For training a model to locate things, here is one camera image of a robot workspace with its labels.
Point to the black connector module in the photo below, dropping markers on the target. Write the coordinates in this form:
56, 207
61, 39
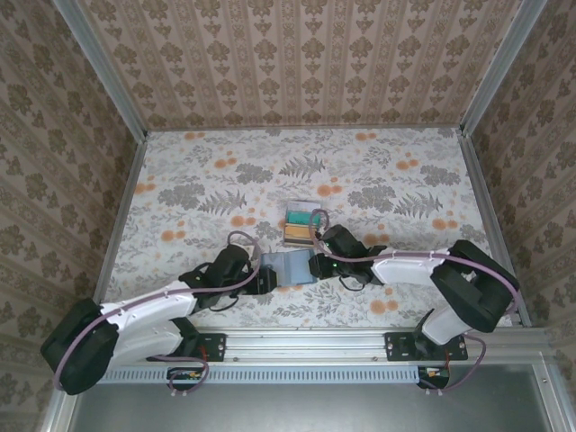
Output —
434, 374
184, 374

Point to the beige card with dark stripe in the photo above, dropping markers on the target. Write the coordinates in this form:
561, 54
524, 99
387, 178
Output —
294, 242

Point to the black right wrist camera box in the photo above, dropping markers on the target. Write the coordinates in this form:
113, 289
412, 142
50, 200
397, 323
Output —
321, 266

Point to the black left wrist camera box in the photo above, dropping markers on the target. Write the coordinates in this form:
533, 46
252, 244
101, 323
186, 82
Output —
265, 281

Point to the blue card holder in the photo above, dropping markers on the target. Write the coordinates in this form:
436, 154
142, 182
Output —
288, 267

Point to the pale grey card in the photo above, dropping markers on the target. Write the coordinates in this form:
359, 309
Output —
300, 204

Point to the grey metal panel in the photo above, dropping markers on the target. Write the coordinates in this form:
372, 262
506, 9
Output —
292, 409

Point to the aluminium table side rail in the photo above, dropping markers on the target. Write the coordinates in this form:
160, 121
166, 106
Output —
119, 220
495, 225

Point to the floral table cover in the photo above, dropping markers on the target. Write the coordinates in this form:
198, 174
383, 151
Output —
202, 180

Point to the aluminium frame post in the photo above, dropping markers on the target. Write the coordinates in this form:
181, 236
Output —
103, 72
499, 67

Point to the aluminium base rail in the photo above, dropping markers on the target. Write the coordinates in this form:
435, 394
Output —
306, 344

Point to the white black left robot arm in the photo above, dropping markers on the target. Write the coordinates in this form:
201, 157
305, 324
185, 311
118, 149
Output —
148, 315

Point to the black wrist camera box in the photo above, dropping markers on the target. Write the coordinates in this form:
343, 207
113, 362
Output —
265, 281
321, 266

